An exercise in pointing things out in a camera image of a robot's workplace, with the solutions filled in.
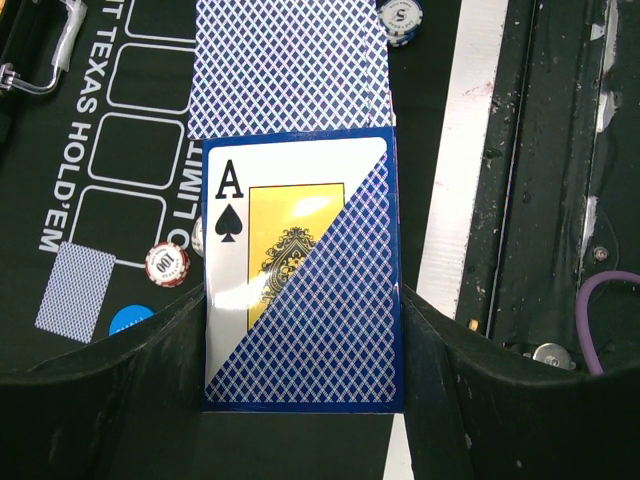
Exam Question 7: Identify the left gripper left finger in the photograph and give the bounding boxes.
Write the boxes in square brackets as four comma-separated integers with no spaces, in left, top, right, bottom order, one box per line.
[1,286,205,479]

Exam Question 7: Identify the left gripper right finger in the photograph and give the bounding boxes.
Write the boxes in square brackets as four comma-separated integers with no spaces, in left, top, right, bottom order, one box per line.
[402,288,639,479]

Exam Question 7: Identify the blue round blind button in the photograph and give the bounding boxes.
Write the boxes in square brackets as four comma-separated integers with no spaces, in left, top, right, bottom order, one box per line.
[108,304,155,336]

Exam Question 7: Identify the red white chip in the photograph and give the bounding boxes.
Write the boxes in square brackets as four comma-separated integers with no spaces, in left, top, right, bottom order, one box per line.
[145,242,191,288]

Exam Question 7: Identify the blue backed card deck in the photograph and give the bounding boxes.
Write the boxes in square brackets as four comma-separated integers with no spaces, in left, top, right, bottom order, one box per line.
[188,1,393,140]

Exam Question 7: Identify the blue white chip stack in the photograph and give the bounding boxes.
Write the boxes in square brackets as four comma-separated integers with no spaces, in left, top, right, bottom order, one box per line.
[378,0,424,47]

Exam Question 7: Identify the white table board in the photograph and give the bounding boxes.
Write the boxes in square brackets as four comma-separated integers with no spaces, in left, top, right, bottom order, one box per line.
[382,0,511,480]

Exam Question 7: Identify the black aluminium chip case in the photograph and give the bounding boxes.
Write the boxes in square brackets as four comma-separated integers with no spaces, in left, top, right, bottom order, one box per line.
[1,1,88,143]

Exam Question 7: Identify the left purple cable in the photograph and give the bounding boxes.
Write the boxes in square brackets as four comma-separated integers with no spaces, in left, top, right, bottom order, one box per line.
[574,270,640,376]

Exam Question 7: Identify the aluminium mounting rail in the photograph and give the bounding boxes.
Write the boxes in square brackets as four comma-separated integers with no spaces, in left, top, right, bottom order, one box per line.
[455,1,639,371]

